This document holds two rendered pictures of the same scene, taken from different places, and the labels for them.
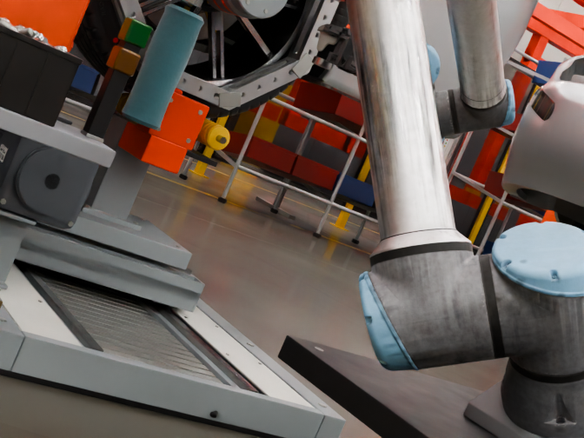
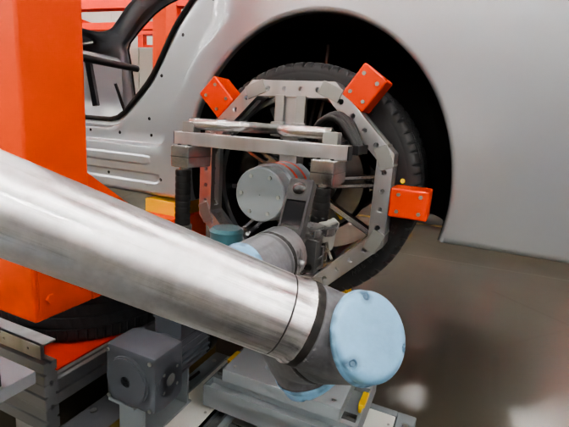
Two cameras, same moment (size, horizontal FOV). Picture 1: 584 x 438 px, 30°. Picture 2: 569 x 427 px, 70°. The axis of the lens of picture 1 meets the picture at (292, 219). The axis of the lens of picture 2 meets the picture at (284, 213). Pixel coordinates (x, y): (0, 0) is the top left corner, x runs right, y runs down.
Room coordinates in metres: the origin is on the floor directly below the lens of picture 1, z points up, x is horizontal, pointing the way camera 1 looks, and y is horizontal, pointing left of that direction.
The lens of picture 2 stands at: (1.89, -0.55, 1.01)
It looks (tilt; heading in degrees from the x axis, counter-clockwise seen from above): 12 degrees down; 56
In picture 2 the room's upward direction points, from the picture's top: 4 degrees clockwise
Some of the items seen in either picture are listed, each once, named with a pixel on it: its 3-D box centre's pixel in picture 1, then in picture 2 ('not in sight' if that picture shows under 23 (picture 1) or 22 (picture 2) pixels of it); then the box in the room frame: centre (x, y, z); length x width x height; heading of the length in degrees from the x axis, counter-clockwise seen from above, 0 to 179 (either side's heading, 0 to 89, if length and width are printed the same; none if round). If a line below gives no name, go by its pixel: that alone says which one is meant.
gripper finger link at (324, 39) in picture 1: (324, 38); not in sight; (2.37, 0.09, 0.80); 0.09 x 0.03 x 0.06; 43
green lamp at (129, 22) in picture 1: (135, 32); not in sight; (1.83, 0.36, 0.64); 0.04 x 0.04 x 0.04; 33
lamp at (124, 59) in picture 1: (123, 60); not in sight; (1.83, 0.36, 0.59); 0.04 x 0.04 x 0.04; 33
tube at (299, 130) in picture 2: not in sight; (313, 118); (2.46, 0.20, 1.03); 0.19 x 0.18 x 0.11; 33
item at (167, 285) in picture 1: (85, 248); (294, 387); (2.65, 0.44, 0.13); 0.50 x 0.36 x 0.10; 123
